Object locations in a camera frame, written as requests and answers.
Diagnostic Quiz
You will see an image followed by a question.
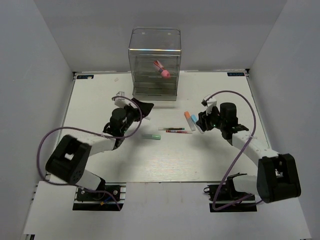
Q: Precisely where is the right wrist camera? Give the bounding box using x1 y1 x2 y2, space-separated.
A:
201 95 217 108

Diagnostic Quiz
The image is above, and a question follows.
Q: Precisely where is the red gel pen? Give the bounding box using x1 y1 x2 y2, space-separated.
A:
165 129 193 134

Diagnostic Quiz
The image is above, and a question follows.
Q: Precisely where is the clear acrylic drawer organizer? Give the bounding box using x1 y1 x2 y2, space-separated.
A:
128 27 182 101

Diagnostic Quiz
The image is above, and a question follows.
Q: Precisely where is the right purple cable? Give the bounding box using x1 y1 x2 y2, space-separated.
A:
201 90 266 210

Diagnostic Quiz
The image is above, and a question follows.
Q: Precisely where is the pink marker tube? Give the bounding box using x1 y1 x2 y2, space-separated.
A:
153 60 171 79

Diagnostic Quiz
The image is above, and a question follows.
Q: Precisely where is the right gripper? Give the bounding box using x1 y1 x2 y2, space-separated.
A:
196 105 226 132

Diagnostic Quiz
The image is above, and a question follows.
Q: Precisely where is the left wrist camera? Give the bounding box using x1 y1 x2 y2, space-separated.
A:
111 91 131 108

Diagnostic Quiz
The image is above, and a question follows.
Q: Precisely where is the green highlighter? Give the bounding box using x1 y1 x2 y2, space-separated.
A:
142 134 161 140

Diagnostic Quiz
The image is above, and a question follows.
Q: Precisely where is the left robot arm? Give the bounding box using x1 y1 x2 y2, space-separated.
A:
45 95 155 200

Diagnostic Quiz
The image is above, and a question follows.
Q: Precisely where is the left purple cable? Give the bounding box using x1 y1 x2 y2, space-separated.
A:
37 94 144 210

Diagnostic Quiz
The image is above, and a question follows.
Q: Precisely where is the blue highlighter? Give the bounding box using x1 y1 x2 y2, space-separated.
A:
190 114 204 134

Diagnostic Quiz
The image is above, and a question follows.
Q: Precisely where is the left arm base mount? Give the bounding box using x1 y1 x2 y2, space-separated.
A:
72 183 126 212

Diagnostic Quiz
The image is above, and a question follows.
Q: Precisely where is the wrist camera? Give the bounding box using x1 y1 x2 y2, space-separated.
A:
201 95 217 108
111 91 131 108

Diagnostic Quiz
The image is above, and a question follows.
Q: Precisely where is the orange highlighter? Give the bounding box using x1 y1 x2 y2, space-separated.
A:
184 111 196 131

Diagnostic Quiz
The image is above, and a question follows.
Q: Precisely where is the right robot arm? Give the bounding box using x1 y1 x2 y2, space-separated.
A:
196 102 302 203

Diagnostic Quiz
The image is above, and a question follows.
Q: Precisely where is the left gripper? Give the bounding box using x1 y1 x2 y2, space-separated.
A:
121 98 154 134

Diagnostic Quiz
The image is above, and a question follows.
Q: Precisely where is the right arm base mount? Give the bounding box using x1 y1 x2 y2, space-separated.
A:
203 183 257 213

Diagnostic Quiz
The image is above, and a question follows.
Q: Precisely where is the purple cable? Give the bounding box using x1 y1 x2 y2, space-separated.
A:
37 94 144 210
201 90 266 210

